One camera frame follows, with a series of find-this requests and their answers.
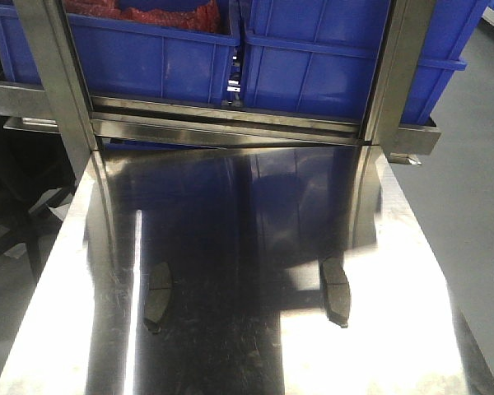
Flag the brake pad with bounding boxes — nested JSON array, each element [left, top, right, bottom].
[[319, 257, 352, 328], [143, 262, 172, 334]]

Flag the blue bin right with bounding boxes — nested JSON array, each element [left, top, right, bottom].
[[240, 1, 487, 124]]

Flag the blue bin with red parts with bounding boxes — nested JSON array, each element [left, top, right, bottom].
[[68, 1, 240, 105]]

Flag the red mesh packaged parts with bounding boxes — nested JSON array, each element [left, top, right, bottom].
[[64, 1, 221, 33]]

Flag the blue bin far left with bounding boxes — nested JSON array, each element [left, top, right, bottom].
[[0, 2, 41, 85]]

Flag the steel rack frame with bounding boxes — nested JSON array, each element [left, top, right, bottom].
[[0, 1, 440, 174]]

